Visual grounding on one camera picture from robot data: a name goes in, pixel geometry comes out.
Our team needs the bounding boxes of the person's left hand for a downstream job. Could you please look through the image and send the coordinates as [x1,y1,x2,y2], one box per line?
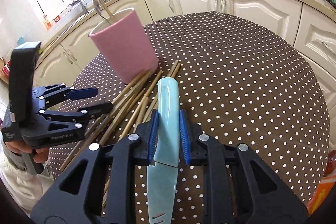
[5,140,49,163]

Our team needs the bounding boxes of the brown polka dot tablecloth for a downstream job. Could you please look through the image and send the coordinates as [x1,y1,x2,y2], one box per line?
[47,11,331,224]

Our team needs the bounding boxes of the steel sink faucet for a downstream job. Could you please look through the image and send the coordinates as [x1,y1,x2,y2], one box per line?
[62,0,88,14]

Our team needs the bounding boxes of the bamboo chopstick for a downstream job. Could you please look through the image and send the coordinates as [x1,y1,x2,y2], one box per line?
[101,70,164,146]
[77,71,151,155]
[143,60,181,122]
[59,70,152,172]
[93,0,113,19]

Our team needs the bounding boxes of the pink utensil holder cup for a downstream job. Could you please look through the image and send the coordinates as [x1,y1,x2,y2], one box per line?
[88,8,159,84]

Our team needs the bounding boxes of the silver metal spoon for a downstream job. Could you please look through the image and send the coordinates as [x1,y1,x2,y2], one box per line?
[93,0,113,25]

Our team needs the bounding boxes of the lower cabinets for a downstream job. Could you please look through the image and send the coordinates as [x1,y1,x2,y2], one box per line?
[31,0,336,148]

